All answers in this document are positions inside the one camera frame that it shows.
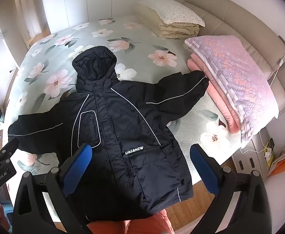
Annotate black hooded jacket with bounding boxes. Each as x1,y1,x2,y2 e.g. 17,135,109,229
8,46,209,223

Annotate white nightstand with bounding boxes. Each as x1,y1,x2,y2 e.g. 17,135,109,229
231,104,285,179

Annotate orange padded trousers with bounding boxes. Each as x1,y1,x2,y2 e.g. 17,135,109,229
87,210,175,234

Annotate folded pink purple quilt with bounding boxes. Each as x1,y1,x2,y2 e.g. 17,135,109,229
185,35,279,143

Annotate beige upholstered headboard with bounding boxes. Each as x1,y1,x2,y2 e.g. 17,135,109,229
175,0,285,113

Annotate folded beige quilt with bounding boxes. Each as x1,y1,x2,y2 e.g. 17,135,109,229
136,4,199,40

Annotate white floral pillow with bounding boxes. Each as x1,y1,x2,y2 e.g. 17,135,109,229
138,0,205,27

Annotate white charging cable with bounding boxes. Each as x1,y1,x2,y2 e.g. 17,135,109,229
239,44,285,154

